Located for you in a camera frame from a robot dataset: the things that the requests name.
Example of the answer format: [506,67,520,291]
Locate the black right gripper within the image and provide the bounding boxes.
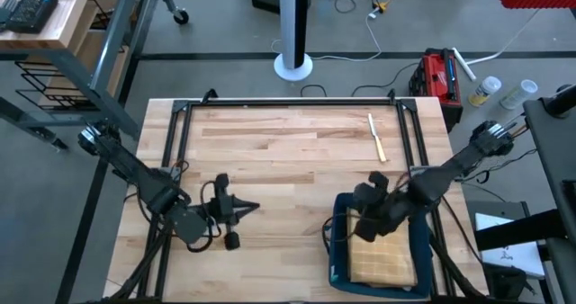
[352,182,413,244]

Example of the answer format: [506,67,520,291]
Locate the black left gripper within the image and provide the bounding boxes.
[207,173,261,228]

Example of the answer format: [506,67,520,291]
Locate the yellow plaid towel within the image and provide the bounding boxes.
[346,207,419,290]

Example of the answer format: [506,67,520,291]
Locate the navy blue fabric bin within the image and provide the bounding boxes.
[321,191,436,301]

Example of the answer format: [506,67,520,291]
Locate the thin wooden stick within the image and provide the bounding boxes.
[367,112,389,164]

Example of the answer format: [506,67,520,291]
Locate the black flat beam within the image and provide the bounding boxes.
[475,208,571,252]

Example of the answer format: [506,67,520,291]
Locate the white board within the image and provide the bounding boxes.
[475,211,548,279]

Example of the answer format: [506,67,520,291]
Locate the black bag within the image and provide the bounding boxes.
[484,263,537,303]

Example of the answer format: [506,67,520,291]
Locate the red tool case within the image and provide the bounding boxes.
[408,47,464,132]

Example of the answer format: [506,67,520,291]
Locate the white and black tower fan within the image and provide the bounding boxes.
[274,0,315,83]

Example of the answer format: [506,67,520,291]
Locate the white canister yellow label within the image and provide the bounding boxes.
[467,75,503,109]

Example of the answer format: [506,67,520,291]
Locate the white plastic tube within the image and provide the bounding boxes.
[451,46,479,83]

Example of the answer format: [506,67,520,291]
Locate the grey side desk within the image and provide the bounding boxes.
[524,84,576,304]

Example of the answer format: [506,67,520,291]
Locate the black caster wheel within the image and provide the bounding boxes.
[172,6,191,26]

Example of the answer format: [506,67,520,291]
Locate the black electronic device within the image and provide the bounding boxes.
[4,0,59,35]

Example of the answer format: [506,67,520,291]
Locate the dark grey flat device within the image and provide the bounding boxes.
[0,0,22,25]

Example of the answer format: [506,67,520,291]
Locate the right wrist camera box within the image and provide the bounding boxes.
[368,171,391,193]

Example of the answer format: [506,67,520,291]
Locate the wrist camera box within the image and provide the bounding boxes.
[223,231,241,252]
[368,171,391,193]

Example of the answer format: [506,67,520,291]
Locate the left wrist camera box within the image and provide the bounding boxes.
[223,231,241,252]

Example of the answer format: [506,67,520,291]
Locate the black left camera cable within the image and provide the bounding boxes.
[185,180,222,254]

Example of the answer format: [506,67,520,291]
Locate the black cable with connector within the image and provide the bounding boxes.
[458,123,541,184]

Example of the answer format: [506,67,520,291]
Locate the black aluminium table frame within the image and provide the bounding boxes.
[85,97,491,304]

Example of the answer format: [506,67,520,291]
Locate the white floor cable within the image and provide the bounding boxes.
[272,6,383,63]

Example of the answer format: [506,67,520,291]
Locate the wooden workbench grey steel frame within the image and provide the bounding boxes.
[0,0,193,152]

